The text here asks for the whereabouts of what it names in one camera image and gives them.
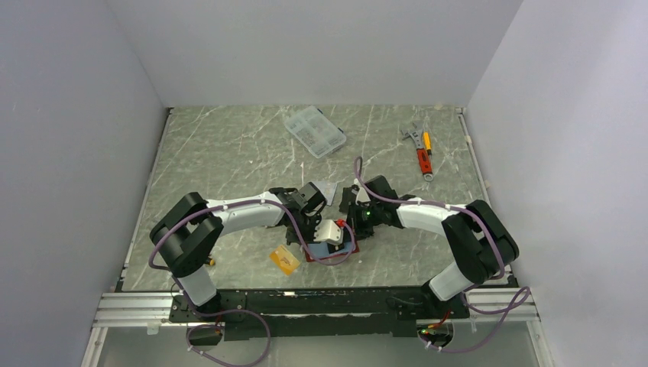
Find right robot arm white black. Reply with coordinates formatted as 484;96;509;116
348;175;520;317

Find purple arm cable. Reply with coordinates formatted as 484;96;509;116
352;155;532;355
147;198;358;272

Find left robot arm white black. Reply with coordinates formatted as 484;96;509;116
149;183;326;321

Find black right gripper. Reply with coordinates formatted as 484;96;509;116
342;202;383;243

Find single gold credit card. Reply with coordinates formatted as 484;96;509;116
269;245;300;276

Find clear plastic screw box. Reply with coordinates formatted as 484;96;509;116
283;106;347;159

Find red adjustable wrench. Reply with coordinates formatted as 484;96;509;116
400;122;433;182

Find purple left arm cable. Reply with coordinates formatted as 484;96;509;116
147;198;358;272

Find red leather card holder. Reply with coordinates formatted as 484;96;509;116
303;241;359;262

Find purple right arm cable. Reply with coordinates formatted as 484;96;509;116
352;155;532;355

